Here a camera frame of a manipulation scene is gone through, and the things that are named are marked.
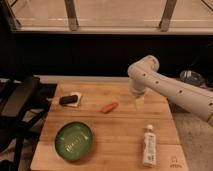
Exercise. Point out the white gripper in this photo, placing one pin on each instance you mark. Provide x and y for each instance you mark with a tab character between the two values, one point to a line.
138	93

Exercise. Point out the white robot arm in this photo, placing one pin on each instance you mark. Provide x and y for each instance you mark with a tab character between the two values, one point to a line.
144	74

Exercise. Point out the green ceramic bowl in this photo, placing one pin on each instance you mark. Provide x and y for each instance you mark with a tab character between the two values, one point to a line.
73	141

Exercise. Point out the white tube bottle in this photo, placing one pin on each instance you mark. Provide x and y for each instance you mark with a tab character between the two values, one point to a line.
149	153

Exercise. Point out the white napkin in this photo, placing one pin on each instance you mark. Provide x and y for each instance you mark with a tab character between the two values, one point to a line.
77	102

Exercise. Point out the black block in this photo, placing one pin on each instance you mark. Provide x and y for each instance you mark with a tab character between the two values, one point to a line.
68	99

